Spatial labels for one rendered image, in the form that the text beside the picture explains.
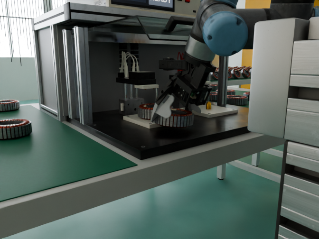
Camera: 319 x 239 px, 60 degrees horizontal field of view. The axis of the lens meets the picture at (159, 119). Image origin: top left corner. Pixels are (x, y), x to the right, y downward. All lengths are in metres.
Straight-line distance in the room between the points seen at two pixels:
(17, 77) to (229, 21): 6.84
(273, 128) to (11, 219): 0.40
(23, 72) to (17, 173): 6.67
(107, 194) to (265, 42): 0.40
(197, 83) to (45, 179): 0.39
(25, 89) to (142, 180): 6.76
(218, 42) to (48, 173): 0.40
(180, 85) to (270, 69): 0.48
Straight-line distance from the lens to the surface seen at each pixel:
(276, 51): 0.23
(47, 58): 1.14
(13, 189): 0.53
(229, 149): 0.74
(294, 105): 0.23
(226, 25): 0.52
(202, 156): 0.67
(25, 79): 7.25
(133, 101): 0.97
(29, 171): 0.60
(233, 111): 1.02
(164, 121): 0.73
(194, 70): 0.69
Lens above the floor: 0.96
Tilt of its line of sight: 12 degrees down
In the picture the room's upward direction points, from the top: straight up
